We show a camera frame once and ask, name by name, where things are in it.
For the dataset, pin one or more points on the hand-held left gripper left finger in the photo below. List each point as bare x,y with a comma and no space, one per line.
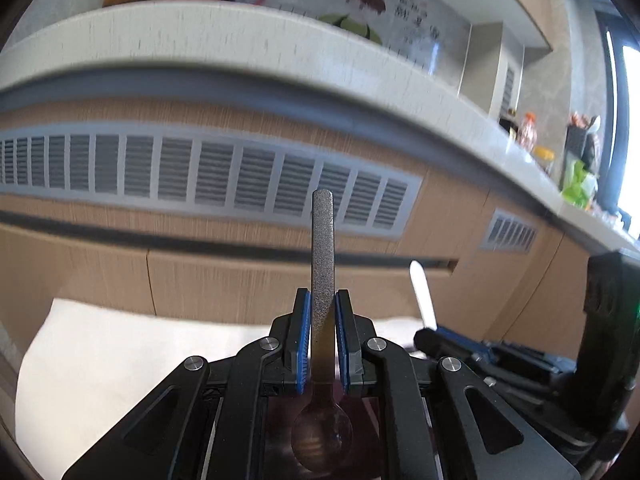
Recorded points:
302,340

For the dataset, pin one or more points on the pale stone countertop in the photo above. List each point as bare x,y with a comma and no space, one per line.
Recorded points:
200,35

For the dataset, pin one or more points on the yellow lidded jar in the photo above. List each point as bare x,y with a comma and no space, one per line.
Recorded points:
544,160

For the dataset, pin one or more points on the black framed window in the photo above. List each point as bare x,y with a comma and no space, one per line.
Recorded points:
612,135

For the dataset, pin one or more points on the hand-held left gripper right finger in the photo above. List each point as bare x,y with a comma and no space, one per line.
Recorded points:
343,340

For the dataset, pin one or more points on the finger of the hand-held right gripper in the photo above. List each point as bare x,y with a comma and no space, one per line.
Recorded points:
457,335
425,344

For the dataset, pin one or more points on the small grey vent grille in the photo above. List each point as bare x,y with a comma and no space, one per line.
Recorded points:
510,232

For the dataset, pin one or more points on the white table cloth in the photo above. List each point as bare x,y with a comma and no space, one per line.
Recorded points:
125,350

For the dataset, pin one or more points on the wooden base cabinet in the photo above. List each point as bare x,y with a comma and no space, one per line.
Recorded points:
225,280

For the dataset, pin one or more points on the orange capped bottle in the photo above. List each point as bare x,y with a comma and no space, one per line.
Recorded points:
528,132

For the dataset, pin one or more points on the green plastic bag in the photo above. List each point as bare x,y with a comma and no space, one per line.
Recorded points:
577,185

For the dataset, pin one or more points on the black utensil holder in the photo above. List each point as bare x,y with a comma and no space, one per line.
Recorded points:
580,142

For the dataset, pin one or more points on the cartoon wall poster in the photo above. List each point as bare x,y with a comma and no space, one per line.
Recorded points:
400,20

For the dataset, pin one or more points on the long grey vent grille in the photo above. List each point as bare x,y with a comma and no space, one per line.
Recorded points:
215,175

